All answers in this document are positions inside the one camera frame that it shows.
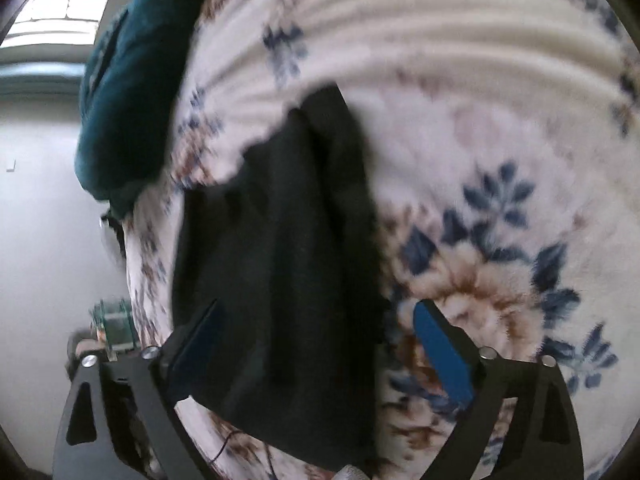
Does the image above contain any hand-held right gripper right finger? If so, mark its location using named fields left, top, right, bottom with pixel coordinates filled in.
left=413, top=299, right=586, bottom=480

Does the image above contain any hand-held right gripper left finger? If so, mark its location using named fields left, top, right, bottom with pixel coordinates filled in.
left=51, top=300, right=226, bottom=480

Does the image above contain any dark striped sweater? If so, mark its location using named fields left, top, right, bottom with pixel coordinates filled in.
left=171, top=85, right=388, bottom=473

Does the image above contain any green box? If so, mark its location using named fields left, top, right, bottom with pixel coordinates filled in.
left=90, top=299, right=138, bottom=353

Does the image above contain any floral bed blanket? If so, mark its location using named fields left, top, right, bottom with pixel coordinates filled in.
left=122, top=0, right=640, bottom=480

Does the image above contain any teal folded quilt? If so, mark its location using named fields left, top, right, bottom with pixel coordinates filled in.
left=74, top=0, right=221, bottom=218

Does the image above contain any window with grille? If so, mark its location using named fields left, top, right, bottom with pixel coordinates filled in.
left=0, top=0, right=126, bottom=51

